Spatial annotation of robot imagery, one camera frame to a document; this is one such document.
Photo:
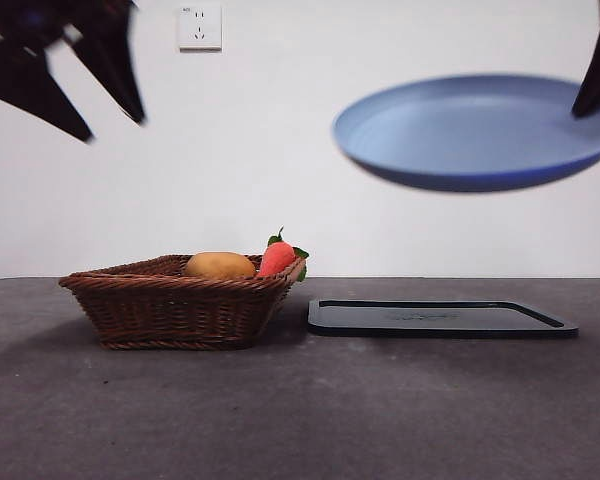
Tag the orange carrot with green leaves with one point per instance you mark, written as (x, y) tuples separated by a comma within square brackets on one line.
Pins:
[(277, 257)]

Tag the yellow-brown potato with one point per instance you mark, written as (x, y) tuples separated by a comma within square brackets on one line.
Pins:
[(219, 266)]

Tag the black rectangular tray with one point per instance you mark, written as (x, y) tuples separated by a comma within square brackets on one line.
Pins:
[(430, 320)]

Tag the blue round plate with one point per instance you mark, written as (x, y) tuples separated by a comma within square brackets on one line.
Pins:
[(455, 135)]

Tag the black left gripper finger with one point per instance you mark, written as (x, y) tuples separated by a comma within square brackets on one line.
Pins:
[(112, 60), (25, 85)]

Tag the white wall socket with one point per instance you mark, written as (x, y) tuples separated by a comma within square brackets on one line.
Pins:
[(200, 28)]

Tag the brown wicker basket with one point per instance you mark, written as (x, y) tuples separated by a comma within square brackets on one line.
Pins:
[(180, 315)]

